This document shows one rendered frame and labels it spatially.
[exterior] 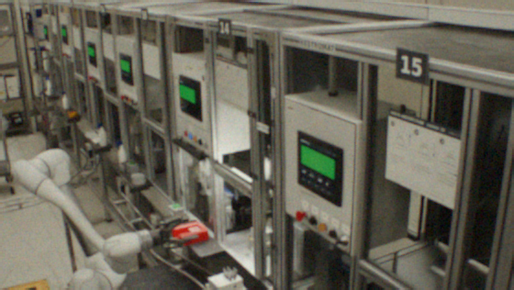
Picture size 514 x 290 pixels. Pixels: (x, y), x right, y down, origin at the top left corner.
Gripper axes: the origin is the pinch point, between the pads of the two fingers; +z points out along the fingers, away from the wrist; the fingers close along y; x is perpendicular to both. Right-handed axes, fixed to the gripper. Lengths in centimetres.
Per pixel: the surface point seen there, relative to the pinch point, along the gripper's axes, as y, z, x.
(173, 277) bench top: -44, 1, 34
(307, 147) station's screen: 54, 18, -66
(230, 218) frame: -13.9, 33.0, 26.4
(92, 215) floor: -112, 12, 292
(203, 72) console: 65, 20, 23
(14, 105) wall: -87, -8, 750
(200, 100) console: 51, 20, 26
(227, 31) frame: 87, 21, -2
